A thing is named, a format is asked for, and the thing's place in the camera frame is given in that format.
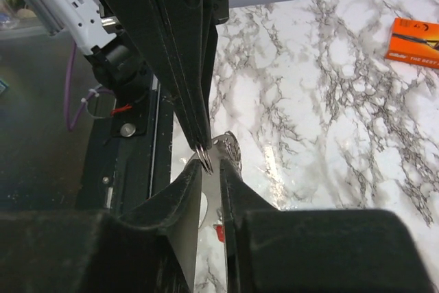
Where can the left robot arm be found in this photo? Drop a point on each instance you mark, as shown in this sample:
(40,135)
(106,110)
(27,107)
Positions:
(97,32)

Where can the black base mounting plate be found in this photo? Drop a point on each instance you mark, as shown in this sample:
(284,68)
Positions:
(128,159)

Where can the orange razor box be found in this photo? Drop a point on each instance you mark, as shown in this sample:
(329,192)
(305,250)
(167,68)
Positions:
(413,42)

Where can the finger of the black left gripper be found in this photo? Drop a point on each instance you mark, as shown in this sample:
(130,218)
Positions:
(139,20)
(188,31)

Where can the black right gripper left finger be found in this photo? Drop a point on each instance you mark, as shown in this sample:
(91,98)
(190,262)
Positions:
(161,235)

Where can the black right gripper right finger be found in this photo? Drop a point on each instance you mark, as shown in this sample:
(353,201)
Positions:
(238,200)

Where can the steel key organizer red handle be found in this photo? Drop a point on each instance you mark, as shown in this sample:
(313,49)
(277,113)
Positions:
(204,198)

